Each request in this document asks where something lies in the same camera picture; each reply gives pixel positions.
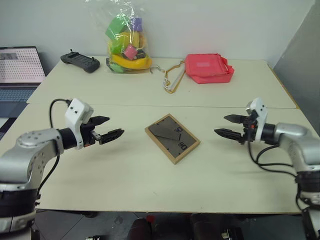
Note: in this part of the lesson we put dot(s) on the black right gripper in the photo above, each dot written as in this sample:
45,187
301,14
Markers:
250,130

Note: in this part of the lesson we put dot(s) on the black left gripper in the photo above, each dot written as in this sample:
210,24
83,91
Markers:
87,133

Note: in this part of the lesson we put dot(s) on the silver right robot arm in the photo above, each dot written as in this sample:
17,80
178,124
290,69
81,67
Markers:
295,142

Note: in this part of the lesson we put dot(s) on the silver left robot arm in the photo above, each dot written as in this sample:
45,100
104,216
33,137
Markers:
30,155

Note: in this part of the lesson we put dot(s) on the laptop computer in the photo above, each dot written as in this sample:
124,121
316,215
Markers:
20,67

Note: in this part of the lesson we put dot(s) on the red fabric bag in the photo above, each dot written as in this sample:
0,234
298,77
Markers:
207,68

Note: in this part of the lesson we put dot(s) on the yellow toy banana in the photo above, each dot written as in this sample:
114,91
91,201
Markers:
132,62

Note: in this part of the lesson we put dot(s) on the black handheld remote controller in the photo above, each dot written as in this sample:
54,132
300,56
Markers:
80,61

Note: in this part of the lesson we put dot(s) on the white plastic hanger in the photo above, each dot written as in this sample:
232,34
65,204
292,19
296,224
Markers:
172,81

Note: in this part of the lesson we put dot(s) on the pink toy cube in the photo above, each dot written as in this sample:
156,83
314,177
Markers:
131,52

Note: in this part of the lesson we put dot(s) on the clear plastic bag of toys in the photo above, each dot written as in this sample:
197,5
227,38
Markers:
127,50

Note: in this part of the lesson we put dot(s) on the grey partition panel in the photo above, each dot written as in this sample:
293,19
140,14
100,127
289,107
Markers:
302,62

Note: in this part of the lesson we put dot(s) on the green toy block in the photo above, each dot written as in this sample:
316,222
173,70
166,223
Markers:
115,27

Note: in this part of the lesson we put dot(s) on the dark red rounded shape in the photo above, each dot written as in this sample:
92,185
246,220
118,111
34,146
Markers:
142,228

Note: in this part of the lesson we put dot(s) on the purple toy block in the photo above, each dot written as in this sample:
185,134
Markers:
137,24

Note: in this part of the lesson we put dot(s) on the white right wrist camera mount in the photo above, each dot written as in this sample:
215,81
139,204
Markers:
261,117

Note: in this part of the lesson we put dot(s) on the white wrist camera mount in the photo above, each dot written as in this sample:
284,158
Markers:
261,117
76,112

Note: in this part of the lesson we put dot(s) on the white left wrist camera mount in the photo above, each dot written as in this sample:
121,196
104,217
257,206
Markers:
76,112

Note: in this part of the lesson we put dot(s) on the wooden framed dark board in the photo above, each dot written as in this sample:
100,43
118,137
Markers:
172,138

